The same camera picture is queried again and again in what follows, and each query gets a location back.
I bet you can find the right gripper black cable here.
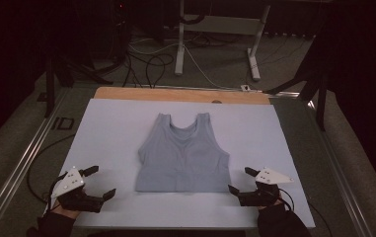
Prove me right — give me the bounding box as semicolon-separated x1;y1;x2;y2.
277;188;334;237

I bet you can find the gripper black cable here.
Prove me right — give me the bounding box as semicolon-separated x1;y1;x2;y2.
26;133;76;215
277;188;334;237

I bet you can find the tangle of black floor cables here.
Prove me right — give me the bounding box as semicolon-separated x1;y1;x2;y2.
121;50;176;90

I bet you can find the person's right hand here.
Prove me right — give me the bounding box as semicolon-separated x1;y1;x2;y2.
257;197;284;210

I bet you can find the aluminium floor rail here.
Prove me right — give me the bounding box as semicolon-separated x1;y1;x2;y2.
0;88;72;237
306;98;375;237

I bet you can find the white metal desk frame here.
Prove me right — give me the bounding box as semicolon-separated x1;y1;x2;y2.
174;0;272;82

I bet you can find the black floor bracket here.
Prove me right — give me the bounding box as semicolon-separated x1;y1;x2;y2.
50;116;76;131

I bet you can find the white floor cable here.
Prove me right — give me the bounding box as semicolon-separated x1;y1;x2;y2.
127;39;243;92

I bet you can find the pale blue table mat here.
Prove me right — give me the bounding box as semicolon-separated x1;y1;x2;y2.
59;98;317;229

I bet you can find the black stand with slanted legs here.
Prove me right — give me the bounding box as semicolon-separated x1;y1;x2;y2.
263;33;329;132

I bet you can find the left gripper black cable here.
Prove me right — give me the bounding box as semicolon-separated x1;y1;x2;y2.
26;133;76;215

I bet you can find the black tripod stand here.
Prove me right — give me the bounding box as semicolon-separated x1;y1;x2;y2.
42;48;114;119

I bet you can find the grey-blue tank top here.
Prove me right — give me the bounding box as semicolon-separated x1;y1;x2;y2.
134;112;231;194

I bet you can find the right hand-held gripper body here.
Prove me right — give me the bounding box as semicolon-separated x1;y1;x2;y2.
238;167;294;207

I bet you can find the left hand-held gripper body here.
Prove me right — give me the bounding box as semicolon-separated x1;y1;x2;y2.
50;166;107;213

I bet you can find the person's left hand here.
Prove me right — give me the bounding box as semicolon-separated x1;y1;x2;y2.
51;200;80;219

